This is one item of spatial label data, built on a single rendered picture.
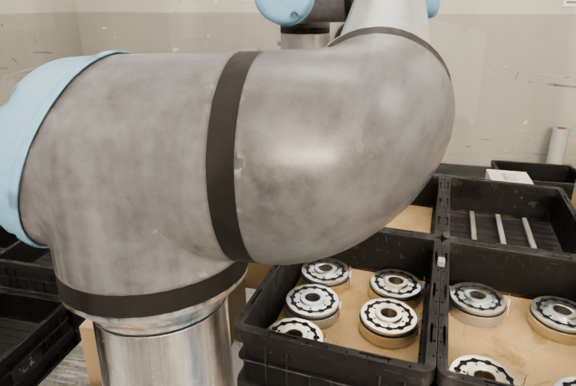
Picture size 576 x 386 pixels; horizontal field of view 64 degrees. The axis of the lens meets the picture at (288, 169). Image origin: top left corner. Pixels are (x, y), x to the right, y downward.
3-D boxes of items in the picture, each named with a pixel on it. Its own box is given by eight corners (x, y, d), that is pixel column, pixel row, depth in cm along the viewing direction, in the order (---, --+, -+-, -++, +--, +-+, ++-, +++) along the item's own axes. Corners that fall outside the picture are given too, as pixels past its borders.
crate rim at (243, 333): (434, 389, 62) (435, 375, 61) (230, 340, 71) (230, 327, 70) (441, 248, 97) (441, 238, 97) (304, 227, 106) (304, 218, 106)
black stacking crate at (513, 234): (591, 313, 92) (605, 263, 88) (436, 286, 101) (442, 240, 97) (553, 227, 127) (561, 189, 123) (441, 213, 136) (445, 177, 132)
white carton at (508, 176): (535, 224, 134) (541, 196, 131) (491, 219, 137) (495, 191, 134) (521, 197, 152) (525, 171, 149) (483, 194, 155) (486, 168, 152)
